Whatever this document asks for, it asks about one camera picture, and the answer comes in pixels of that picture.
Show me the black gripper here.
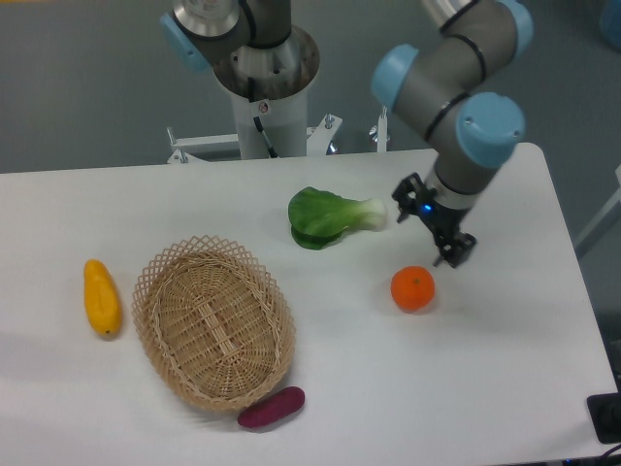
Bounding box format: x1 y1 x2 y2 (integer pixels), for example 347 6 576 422
392 173 477 268

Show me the purple sweet potato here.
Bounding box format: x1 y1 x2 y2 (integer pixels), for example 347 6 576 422
237 386 306 429

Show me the white metal leg at right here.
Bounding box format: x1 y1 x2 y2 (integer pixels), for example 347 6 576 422
573 167 620 260

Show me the black cable on pedestal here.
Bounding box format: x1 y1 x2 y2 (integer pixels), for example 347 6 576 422
246 76 280 159

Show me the white metal base frame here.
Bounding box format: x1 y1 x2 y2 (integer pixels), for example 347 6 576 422
166 106 391 164

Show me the woven wicker basket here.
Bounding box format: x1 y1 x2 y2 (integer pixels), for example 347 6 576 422
132 236 296 412

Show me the black device at table corner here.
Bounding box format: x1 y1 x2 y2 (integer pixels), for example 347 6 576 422
586 392 620 445

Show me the green bok choy vegetable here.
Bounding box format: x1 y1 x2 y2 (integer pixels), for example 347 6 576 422
287 186 388 250

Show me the orange mandarin fruit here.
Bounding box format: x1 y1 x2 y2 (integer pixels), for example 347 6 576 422
390 266 436 313

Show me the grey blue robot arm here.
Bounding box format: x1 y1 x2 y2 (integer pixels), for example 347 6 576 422
160 1 534 267

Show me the yellow mango fruit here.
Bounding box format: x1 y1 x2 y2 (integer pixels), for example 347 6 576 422
83 259 122 337

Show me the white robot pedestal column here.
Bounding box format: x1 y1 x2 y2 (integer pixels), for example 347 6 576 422
229 89 308 160

